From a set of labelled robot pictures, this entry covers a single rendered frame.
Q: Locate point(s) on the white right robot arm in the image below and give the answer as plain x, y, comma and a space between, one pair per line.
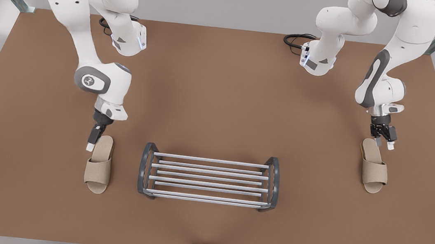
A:
69, 8

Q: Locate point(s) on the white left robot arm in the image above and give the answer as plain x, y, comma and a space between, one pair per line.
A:
397, 44

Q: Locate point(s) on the grey metal shoe rack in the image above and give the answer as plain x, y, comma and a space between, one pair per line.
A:
209, 177

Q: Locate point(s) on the beige slipper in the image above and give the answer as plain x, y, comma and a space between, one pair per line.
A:
99, 164
373, 166

